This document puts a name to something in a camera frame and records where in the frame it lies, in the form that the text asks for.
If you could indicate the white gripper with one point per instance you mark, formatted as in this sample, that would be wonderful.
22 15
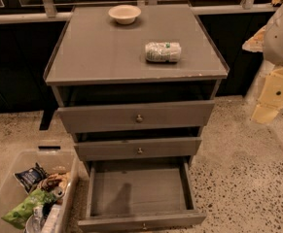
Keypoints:
281 40

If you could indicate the grey bottom drawer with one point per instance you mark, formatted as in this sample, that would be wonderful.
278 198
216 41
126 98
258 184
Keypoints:
139 195

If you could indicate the grey drawer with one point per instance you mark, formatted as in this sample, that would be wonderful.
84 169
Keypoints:
132 149
139 195
135 116

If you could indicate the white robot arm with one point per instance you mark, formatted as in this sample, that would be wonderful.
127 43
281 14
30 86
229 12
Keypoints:
269 41

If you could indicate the grey top drawer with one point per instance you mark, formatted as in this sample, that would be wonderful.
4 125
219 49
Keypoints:
135 116

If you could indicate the grey middle drawer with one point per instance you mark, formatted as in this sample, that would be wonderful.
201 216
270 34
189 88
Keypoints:
132 149

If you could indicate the grey wooden drawer cabinet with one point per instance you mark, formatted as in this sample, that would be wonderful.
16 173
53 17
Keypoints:
100 62

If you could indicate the beige paper bowl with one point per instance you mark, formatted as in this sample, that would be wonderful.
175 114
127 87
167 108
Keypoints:
124 14

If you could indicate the brown snack bag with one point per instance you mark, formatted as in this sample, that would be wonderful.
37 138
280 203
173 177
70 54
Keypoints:
53 180

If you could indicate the silver can in bin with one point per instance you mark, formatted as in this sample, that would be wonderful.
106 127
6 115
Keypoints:
57 192

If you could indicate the grey metal railing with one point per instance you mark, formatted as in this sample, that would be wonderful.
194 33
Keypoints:
27 16

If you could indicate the dark blue snack bag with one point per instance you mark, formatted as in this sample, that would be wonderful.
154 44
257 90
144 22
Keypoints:
31 176

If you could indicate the clear plastic water bottle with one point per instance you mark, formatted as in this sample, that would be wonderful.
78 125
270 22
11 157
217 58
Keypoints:
36 222

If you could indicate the green snack bag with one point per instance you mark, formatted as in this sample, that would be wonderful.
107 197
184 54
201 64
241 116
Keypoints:
19 215

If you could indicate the clear plastic storage bin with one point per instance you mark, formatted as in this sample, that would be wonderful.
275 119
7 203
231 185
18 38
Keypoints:
12 192

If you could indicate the white diagonal support post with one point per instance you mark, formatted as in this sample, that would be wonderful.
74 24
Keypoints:
257 84

